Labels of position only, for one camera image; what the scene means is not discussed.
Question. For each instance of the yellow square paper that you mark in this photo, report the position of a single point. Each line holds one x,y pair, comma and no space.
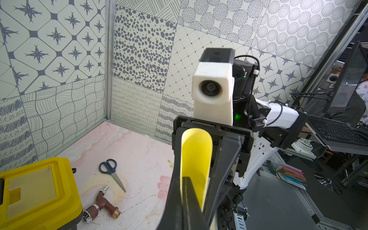
196,154

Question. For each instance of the person at desk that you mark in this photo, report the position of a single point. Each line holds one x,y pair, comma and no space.
362,91

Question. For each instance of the yellow black toolbox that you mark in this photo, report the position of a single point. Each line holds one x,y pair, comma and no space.
40,196

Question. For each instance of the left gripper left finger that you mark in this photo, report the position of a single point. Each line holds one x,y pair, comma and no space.
172,218

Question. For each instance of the stack of coloured papers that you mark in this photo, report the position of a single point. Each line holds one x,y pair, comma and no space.
291,175

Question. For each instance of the brown brass water tap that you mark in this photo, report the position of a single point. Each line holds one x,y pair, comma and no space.
101,203

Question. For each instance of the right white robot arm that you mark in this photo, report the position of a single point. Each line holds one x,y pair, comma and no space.
275,126

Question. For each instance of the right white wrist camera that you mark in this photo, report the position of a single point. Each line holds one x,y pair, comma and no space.
212,86

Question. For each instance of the blue handled scissors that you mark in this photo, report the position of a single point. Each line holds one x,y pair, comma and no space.
109,167

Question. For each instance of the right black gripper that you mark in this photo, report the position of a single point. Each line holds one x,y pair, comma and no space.
229,144

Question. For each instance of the computer monitor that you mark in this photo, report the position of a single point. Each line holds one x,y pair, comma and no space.
352,72

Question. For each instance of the black keyboard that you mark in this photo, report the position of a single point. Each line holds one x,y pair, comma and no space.
336,131

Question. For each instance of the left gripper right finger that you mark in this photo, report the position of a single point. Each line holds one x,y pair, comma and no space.
193,218

